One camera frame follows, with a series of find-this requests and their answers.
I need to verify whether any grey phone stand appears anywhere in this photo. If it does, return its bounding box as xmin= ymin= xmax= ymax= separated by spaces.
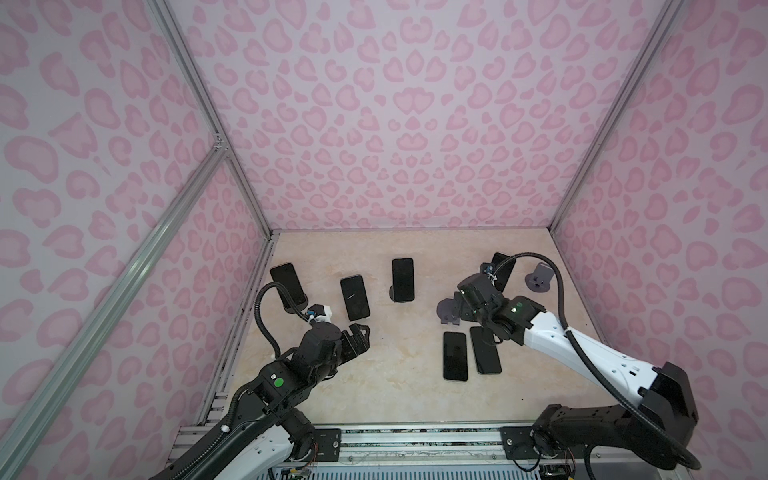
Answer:
xmin=525 ymin=262 xmax=555 ymax=293

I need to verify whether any black phone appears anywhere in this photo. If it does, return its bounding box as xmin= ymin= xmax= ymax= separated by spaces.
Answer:
xmin=392 ymin=258 xmax=415 ymax=303
xmin=340 ymin=275 xmax=371 ymax=321
xmin=443 ymin=332 xmax=468 ymax=382
xmin=270 ymin=263 xmax=306 ymax=302
xmin=491 ymin=252 xmax=516 ymax=293

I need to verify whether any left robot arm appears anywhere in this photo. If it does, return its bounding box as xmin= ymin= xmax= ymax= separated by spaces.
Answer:
xmin=154 ymin=322 xmax=370 ymax=479

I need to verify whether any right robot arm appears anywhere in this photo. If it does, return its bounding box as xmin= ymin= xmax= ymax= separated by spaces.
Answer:
xmin=455 ymin=273 xmax=701 ymax=470

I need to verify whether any centre right grey stand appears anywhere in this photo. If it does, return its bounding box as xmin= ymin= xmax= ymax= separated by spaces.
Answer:
xmin=436 ymin=298 xmax=461 ymax=326

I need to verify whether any far left grey stand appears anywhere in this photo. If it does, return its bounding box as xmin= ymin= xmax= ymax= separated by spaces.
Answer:
xmin=282 ymin=295 xmax=309 ymax=314

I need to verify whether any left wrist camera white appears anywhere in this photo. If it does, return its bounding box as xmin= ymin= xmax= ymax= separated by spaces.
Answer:
xmin=306 ymin=304 xmax=332 ymax=326

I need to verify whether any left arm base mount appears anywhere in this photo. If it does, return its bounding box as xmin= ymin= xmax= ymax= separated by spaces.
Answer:
xmin=289 ymin=428 xmax=342 ymax=463

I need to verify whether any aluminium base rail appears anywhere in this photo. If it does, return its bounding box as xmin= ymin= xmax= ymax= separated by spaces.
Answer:
xmin=161 ymin=419 xmax=691 ymax=480

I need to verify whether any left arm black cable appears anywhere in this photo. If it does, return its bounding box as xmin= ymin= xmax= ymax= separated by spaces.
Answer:
xmin=253 ymin=281 xmax=313 ymax=360

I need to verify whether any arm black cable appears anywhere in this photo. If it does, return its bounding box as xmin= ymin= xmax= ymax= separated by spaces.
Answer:
xmin=488 ymin=251 xmax=702 ymax=472
xmin=253 ymin=281 xmax=313 ymax=360

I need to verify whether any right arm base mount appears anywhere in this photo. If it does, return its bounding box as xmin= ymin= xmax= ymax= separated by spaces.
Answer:
xmin=499 ymin=426 xmax=585 ymax=462

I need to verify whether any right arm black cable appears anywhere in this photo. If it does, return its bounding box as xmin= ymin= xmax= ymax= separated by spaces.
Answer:
xmin=488 ymin=251 xmax=702 ymax=472

